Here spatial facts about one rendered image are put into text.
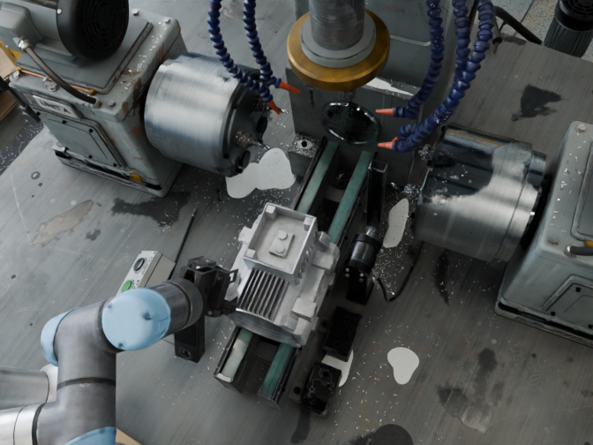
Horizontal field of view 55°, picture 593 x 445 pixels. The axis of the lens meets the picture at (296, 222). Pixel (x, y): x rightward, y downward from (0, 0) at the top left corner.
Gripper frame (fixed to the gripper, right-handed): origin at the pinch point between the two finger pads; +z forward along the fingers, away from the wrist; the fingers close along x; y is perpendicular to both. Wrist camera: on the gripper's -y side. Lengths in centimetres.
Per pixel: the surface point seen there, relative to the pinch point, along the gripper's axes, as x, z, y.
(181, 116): 25.0, 11.8, 28.6
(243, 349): -2.4, 12.2, -13.7
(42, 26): 53, 0, 38
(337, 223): -10.3, 29.3, 15.5
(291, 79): 7.7, 23.1, 43.1
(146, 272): 17.3, -0.3, -1.9
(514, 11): -32, 137, 102
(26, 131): 160, 125, 1
